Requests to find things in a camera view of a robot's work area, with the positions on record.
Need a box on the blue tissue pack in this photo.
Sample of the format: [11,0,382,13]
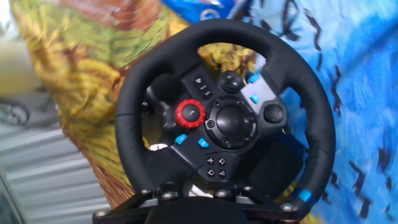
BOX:
[161,0,246,25]

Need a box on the black steering wheel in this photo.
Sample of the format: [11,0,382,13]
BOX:
[114,18,336,220]

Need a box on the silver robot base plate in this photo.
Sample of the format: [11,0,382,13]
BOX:
[0,90,63,131]

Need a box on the painted blue yellow cloth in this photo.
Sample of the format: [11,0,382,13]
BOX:
[9,0,398,224]

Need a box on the black wheel base housing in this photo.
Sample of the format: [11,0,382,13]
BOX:
[141,73,307,200]

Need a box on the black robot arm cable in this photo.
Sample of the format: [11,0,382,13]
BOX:
[0,96,32,127]

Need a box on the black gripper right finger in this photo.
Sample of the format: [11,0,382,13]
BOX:
[213,184,300,224]

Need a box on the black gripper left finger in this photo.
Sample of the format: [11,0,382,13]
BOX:
[92,182,180,224]

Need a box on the thin black wheel cable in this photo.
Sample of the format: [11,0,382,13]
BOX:
[278,0,301,40]

